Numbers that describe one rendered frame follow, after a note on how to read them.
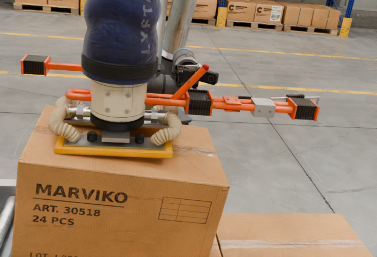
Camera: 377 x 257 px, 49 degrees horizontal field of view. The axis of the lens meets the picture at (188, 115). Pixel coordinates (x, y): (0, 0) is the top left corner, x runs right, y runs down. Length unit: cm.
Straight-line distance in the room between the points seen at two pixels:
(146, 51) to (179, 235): 57
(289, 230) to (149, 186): 78
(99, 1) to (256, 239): 108
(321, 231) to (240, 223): 33
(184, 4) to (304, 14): 739
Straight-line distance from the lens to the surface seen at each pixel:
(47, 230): 130
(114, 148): 122
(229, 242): 166
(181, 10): 190
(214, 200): 125
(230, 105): 130
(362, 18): 1110
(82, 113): 130
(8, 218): 177
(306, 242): 176
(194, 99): 125
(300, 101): 140
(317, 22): 933
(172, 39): 198
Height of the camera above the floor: 160
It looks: 23 degrees down
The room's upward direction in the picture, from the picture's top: 6 degrees clockwise
